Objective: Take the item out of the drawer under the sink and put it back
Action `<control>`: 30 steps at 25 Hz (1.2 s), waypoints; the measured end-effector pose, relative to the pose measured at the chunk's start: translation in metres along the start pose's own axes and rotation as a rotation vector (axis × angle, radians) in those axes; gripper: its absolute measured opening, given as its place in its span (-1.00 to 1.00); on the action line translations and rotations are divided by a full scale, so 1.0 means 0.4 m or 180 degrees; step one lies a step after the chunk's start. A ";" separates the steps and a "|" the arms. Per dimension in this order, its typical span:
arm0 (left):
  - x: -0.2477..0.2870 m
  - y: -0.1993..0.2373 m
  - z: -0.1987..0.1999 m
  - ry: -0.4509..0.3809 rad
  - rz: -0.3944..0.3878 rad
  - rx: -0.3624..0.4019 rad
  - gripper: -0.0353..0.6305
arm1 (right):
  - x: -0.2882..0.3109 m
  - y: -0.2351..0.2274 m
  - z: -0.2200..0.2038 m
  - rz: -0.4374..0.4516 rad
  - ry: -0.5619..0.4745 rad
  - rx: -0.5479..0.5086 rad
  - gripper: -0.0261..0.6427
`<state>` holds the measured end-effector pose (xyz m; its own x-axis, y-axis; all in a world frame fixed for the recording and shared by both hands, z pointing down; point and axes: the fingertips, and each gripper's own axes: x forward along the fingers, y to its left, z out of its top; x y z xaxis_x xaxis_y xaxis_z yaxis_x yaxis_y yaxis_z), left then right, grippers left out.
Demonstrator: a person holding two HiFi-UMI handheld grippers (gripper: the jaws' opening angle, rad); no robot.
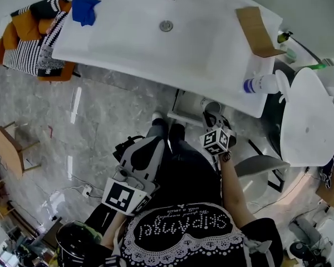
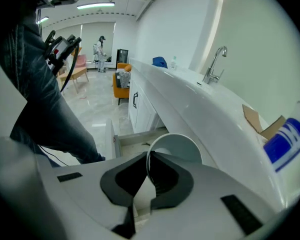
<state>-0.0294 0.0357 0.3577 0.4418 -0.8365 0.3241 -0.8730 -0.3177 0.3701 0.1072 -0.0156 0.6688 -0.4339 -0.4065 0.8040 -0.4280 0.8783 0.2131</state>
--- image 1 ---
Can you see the black white patterned cloth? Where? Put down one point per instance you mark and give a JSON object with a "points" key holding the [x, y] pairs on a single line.
{"points": [[30, 51]]}

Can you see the chrome sink drain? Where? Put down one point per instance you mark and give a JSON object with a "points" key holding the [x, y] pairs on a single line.
{"points": [[166, 25]]}

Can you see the white power strip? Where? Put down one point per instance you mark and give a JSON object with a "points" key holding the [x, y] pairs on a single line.
{"points": [[87, 190]]}

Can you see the dark wrist band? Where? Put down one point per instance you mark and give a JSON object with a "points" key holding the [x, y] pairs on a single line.
{"points": [[226, 157]]}

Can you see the dark green pump bottle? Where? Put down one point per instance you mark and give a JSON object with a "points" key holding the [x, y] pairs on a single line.
{"points": [[283, 37]]}

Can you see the person's left forearm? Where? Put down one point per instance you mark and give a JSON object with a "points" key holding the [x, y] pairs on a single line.
{"points": [[112, 234]]}

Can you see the black lace print top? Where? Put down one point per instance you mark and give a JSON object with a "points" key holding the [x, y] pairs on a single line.
{"points": [[189, 232]]}

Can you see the pale green cup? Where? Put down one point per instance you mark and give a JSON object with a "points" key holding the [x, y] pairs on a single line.
{"points": [[291, 55]]}

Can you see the grey cylindrical item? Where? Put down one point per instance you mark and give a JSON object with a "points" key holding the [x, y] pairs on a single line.
{"points": [[213, 107]]}

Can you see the blue cloth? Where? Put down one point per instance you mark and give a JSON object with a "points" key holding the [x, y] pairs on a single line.
{"points": [[84, 10]]}

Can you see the white bottle blue label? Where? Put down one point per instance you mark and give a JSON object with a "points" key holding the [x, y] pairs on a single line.
{"points": [[260, 84]]}

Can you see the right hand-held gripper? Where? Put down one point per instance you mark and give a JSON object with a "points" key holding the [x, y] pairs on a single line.
{"points": [[217, 139]]}

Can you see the brown cardboard box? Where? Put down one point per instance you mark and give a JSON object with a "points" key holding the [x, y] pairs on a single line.
{"points": [[332, 189]]}

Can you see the bright green bottle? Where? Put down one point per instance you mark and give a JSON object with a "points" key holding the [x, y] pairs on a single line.
{"points": [[318, 66]]}

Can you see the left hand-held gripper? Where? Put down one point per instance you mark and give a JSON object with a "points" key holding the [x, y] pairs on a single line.
{"points": [[136, 174]]}

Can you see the grey plastic chair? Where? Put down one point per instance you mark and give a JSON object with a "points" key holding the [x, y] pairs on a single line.
{"points": [[256, 171]]}

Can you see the white ceramic sink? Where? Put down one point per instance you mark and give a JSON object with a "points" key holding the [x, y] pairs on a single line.
{"points": [[133, 46]]}

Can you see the white round table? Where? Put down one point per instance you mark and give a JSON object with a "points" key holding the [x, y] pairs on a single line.
{"points": [[309, 121]]}

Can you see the orange armchair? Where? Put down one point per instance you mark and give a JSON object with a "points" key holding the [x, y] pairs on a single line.
{"points": [[19, 32]]}

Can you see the brown cardboard piece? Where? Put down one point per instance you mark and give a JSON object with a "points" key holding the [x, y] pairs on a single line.
{"points": [[256, 32]]}

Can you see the person's right forearm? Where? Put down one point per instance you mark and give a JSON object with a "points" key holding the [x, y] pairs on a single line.
{"points": [[235, 188]]}

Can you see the white shoe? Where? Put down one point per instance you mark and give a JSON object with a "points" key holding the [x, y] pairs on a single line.
{"points": [[157, 115]]}

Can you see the dark trousers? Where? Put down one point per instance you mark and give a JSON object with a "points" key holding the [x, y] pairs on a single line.
{"points": [[189, 165]]}

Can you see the wooden stool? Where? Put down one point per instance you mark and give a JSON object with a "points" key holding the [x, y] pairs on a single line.
{"points": [[9, 149]]}

